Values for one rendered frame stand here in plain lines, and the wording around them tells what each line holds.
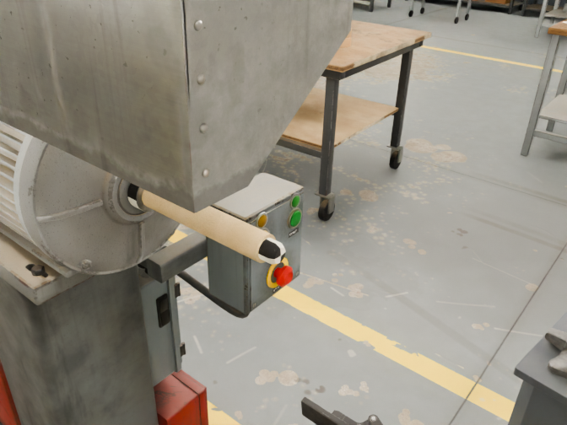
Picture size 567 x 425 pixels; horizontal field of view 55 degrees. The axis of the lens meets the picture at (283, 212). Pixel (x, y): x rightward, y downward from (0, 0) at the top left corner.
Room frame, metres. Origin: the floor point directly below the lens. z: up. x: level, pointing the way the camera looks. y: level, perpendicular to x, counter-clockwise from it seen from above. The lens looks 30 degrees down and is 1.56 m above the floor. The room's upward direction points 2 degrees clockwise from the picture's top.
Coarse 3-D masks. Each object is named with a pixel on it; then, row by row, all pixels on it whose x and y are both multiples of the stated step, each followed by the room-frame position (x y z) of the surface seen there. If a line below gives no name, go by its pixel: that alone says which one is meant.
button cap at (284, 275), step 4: (280, 268) 0.80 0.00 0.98; (284, 268) 0.79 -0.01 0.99; (288, 268) 0.79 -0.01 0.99; (292, 268) 0.80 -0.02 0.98; (276, 272) 0.79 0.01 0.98; (280, 272) 0.78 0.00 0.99; (284, 272) 0.78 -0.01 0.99; (288, 272) 0.78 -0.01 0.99; (292, 272) 0.79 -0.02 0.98; (276, 276) 0.79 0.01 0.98; (280, 276) 0.78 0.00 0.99; (284, 276) 0.78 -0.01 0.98; (288, 276) 0.78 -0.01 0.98; (292, 276) 0.79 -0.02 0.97; (276, 280) 0.78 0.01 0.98; (280, 280) 0.77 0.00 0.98; (284, 280) 0.78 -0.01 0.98; (288, 280) 0.78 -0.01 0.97; (280, 284) 0.77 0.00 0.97; (284, 284) 0.78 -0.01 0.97
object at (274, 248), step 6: (264, 240) 0.46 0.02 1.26; (270, 240) 0.46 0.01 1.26; (276, 240) 0.47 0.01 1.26; (264, 246) 0.46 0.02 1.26; (270, 246) 0.45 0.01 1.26; (276, 246) 0.46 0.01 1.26; (282, 246) 0.46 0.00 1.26; (258, 252) 0.46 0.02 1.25; (264, 252) 0.45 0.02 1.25; (270, 252) 0.45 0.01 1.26; (276, 252) 0.45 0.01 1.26; (282, 252) 0.46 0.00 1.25; (264, 258) 0.45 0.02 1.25; (270, 258) 0.45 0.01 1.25; (276, 258) 0.45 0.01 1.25; (282, 258) 0.46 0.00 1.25
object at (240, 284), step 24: (240, 192) 0.83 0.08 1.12; (264, 192) 0.84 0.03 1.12; (288, 192) 0.84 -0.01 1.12; (240, 216) 0.75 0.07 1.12; (288, 216) 0.82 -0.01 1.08; (288, 240) 0.83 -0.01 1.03; (216, 264) 0.78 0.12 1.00; (240, 264) 0.75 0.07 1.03; (264, 264) 0.77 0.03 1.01; (288, 264) 0.82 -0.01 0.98; (216, 288) 0.79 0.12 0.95; (240, 288) 0.75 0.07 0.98; (264, 288) 0.77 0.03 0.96; (240, 312) 0.80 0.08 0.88
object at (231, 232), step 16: (144, 192) 0.56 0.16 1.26; (160, 208) 0.54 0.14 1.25; (176, 208) 0.53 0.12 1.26; (208, 208) 0.52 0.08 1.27; (192, 224) 0.51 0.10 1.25; (208, 224) 0.50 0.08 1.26; (224, 224) 0.49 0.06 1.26; (240, 224) 0.49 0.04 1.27; (224, 240) 0.48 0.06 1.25; (240, 240) 0.47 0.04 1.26; (256, 240) 0.46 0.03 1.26; (256, 256) 0.46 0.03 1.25
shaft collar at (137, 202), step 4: (132, 184) 0.57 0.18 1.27; (128, 188) 0.57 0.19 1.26; (132, 188) 0.57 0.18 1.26; (136, 188) 0.57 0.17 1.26; (140, 188) 0.56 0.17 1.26; (128, 192) 0.57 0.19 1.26; (132, 192) 0.57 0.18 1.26; (136, 192) 0.56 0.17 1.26; (140, 192) 0.56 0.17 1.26; (128, 196) 0.57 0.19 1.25; (132, 196) 0.56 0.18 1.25; (136, 196) 0.56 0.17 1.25; (140, 196) 0.56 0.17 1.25; (132, 200) 0.56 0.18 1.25; (136, 200) 0.56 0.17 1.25; (140, 200) 0.56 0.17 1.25; (132, 204) 0.57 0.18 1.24; (136, 204) 0.56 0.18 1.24; (140, 204) 0.56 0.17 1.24; (140, 208) 0.56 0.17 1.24; (144, 208) 0.57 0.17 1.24; (148, 208) 0.57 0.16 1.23
